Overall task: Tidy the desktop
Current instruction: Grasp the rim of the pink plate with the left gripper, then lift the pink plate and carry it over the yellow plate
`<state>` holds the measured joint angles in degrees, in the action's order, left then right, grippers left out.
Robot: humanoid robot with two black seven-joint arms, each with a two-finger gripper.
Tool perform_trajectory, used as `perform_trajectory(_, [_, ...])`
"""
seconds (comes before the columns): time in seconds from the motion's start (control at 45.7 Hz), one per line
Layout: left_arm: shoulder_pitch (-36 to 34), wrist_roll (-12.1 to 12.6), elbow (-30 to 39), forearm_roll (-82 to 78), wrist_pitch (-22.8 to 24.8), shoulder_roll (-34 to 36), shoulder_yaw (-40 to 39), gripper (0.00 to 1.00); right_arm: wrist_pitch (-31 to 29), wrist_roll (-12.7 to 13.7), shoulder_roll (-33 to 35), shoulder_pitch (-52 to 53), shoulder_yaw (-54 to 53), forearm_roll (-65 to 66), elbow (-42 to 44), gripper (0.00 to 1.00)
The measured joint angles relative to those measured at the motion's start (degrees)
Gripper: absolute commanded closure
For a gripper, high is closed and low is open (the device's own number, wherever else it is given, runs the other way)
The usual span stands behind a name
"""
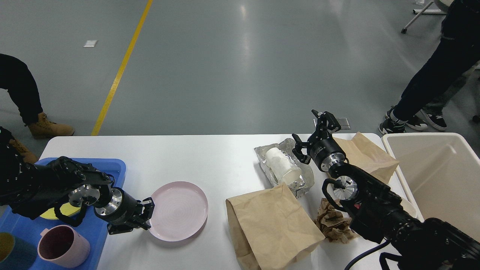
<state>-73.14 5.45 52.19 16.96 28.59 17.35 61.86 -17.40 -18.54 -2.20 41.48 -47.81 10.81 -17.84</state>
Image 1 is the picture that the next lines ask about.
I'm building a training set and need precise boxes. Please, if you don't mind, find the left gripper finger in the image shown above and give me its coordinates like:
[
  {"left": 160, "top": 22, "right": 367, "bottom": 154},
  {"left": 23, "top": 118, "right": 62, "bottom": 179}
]
[{"left": 137, "top": 198, "right": 155, "bottom": 230}]

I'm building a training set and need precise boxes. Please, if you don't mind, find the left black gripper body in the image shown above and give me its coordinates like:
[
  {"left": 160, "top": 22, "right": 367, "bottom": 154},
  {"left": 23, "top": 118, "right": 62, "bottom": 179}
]
[{"left": 94, "top": 187, "right": 145, "bottom": 235}]

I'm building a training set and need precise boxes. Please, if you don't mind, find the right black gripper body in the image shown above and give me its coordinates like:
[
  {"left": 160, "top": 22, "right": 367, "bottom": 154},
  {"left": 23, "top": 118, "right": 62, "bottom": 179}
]
[{"left": 307, "top": 136, "right": 347, "bottom": 173}]

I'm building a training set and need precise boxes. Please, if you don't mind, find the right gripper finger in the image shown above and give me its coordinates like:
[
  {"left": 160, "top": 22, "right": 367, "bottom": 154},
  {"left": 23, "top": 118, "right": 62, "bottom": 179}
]
[
  {"left": 311, "top": 109, "right": 341, "bottom": 140},
  {"left": 291, "top": 134, "right": 312, "bottom": 165}
]

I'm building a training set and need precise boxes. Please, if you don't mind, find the pink plate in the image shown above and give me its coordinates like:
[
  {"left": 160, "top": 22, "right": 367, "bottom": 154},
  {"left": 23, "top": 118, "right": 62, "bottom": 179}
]
[{"left": 149, "top": 181, "right": 209, "bottom": 242}]

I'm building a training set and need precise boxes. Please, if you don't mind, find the pink cup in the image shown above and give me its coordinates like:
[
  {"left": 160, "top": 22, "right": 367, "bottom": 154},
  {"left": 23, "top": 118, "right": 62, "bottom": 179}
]
[{"left": 37, "top": 225, "right": 90, "bottom": 269}]

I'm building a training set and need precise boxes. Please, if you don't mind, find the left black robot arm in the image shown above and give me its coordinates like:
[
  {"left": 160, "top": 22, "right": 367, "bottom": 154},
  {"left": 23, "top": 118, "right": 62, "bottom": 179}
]
[{"left": 0, "top": 128, "right": 155, "bottom": 235}]

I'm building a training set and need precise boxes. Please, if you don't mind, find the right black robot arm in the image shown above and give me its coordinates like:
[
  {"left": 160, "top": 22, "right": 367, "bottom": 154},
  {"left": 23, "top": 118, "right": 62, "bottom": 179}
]
[{"left": 292, "top": 110, "right": 480, "bottom": 270}]

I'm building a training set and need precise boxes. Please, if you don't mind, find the grey floor plate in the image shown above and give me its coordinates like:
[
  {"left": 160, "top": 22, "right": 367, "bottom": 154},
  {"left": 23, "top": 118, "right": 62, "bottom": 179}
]
[{"left": 336, "top": 117, "right": 351, "bottom": 130}]

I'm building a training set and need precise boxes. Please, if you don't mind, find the clear plastic wrapper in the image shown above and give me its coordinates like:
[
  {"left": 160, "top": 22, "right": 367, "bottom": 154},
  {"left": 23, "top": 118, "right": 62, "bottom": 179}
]
[{"left": 254, "top": 138, "right": 314, "bottom": 198}]

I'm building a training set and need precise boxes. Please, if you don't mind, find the white paper cup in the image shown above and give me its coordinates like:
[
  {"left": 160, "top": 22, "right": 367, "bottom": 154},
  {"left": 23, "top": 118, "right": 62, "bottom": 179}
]
[{"left": 265, "top": 147, "right": 301, "bottom": 185}]

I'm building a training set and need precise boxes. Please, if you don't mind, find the yellow plate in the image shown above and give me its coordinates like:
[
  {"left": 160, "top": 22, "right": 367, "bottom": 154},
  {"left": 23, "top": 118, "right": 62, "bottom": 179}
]
[{"left": 39, "top": 203, "right": 81, "bottom": 220}]

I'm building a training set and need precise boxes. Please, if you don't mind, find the crumpled brown paper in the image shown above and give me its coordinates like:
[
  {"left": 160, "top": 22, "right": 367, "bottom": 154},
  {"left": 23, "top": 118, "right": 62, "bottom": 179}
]
[{"left": 313, "top": 198, "right": 359, "bottom": 244}]

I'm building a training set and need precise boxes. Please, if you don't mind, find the large brown paper bag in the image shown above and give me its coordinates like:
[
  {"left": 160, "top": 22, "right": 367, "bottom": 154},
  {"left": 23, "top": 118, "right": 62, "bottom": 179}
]
[{"left": 226, "top": 184, "right": 325, "bottom": 270}]

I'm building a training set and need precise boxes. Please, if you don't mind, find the blue plastic tray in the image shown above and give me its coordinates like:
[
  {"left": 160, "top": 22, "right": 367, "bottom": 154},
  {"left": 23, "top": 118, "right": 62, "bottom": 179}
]
[{"left": 0, "top": 158, "right": 126, "bottom": 270}]

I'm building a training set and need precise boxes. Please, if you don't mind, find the person in grey trousers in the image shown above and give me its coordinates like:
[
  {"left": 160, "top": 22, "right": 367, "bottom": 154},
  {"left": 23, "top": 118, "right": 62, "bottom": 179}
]
[{"left": 406, "top": 62, "right": 479, "bottom": 131}]

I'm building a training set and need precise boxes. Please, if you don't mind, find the blue yellow cup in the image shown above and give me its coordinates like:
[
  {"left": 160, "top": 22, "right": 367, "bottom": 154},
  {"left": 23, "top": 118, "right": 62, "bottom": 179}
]
[{"left": 0, "top": 232, "right": 37, "bottom": 270}]

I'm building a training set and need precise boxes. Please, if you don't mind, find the beige plastic bin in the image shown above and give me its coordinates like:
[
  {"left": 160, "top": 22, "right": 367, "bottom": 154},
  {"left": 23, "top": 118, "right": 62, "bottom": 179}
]
[{"left": 382, "top": 133, "right": 480, "bottom": 240}]

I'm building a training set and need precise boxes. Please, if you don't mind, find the rolling chair base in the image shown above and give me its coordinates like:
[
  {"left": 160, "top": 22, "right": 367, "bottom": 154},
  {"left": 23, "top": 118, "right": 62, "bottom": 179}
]
[{"left": 400, "top": 0, "right": 453, "bottom": 34}]

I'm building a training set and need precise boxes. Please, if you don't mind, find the person in dark trousers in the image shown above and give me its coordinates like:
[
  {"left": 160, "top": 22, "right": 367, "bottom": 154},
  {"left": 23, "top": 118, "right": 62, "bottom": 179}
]
[{"left": 379, "top": 0, "right": 480, "bottom": 135}]

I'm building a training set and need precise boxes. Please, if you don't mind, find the person with tan boots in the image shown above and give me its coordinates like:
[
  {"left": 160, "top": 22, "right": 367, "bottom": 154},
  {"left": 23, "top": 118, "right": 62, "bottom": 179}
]
[{"left": 0, "top": 54, "right": 75, "bottom": 140}]

